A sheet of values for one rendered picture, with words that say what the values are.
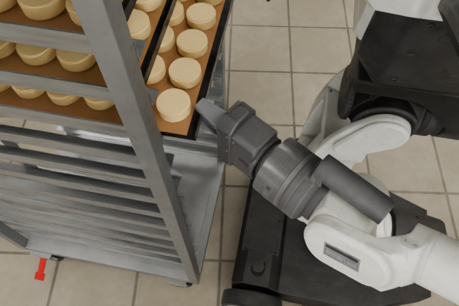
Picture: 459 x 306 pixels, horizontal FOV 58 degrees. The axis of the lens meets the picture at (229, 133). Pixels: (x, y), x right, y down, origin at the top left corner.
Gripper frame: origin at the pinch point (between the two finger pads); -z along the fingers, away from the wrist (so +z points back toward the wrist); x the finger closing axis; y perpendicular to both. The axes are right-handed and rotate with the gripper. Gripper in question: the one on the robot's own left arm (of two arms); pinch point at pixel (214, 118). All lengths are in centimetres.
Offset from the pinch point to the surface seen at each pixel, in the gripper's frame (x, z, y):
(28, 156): -16.3, -27.2, 21.4
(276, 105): -105, -30, -71
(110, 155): -8.8, -11.8, 12.5
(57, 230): -73, -41, 29
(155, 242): -61, -12, 13
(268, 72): -106, -45, -84
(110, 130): 0.0, -9.8, 11.3
